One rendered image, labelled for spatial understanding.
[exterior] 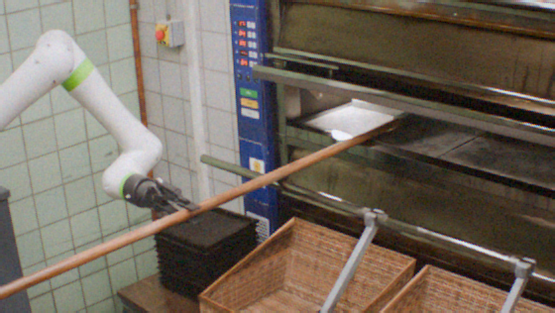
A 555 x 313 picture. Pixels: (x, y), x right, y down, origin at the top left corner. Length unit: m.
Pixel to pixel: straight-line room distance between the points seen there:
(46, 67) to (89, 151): 1.31
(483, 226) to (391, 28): 0.66
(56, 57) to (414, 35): 1.04
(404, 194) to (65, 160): 1.49
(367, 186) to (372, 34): 0.52
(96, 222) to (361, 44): 1.57
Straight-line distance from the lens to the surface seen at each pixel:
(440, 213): 2.48
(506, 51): 2.20
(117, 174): 2.37
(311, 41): 2.63
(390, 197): 2.59
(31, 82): 2.17
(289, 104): 2.82
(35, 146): 3.28
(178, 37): 3.15
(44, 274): 1.93
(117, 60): 3.42
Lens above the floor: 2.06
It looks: 20 degrees down
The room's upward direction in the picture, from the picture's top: 3 degrees counter-clockwise
